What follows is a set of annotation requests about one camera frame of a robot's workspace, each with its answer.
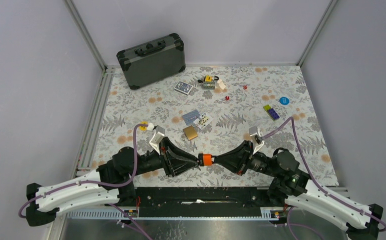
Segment blue-backed playing card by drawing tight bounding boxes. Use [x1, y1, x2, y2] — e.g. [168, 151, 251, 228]
[182, 109, 201, 127]

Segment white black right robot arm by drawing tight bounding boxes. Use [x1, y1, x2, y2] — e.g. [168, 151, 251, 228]
[203, 141, 384, 240]

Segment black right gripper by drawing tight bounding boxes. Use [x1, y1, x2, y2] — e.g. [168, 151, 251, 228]
[213, 139, 280, 178]

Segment blue round token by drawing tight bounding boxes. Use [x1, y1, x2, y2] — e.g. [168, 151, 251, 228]
[279, 96, 290, 106]

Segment blue card deck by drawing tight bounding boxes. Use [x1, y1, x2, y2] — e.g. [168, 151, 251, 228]
[174, 81, 194, 95]

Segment grey black hard case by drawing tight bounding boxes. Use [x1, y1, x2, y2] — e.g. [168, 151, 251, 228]
[116, 33, 186, 90]

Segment yellow black padlock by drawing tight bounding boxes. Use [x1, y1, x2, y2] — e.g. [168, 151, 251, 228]
[197, 75, 219, 83]

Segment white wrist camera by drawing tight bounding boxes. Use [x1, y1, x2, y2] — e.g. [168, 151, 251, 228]
[146, 123, 165, 154]
[249, 126, 264, 154]

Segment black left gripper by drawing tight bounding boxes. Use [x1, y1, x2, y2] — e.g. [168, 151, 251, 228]
[129, 137, 199, 177]

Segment slotted cable duct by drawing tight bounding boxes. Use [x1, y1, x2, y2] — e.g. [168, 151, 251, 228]
[67, 205, 284, 221]

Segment brass padlock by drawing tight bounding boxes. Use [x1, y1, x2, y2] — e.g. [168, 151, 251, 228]
[183, 125, 198, 141]

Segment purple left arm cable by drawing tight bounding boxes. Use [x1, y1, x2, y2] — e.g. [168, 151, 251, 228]
[18, 123, 154, 240]

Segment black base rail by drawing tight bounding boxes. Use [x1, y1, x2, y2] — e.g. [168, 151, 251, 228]
[116, 187, 284, 210]

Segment orange black padlock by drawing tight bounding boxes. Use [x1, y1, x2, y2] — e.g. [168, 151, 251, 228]
[198, 153, 213, 167]

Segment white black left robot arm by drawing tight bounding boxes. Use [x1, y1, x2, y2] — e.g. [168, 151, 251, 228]
[24, 137, 203, 227]

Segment face-up playing card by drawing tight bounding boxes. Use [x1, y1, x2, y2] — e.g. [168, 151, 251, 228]
[193, 113, 213, 130]

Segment grey green building brick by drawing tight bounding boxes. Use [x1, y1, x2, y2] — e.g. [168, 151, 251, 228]
[202, 83, 216, 90]

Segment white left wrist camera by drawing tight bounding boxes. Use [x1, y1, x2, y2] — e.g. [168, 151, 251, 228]
[146, 123, 165, 154]

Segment yellow round token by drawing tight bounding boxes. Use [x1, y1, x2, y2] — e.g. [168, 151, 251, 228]
[138, 121, 148, 131]

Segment green purple building bricks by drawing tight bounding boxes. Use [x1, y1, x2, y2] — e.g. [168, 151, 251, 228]
[263, 104, 280, 121]

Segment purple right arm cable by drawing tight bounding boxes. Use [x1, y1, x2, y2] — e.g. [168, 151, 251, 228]
[260, 116, 386, 240]

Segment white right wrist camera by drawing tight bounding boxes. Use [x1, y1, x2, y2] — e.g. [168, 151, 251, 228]
[249, 126, 264, 154]

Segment small beige block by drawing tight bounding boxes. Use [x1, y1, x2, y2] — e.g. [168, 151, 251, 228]
[216, 79, 226, 91]

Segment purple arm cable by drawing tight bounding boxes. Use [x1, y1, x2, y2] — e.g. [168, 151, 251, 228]
[260, 116, 386, 240]
[18, 123, 154, 240]

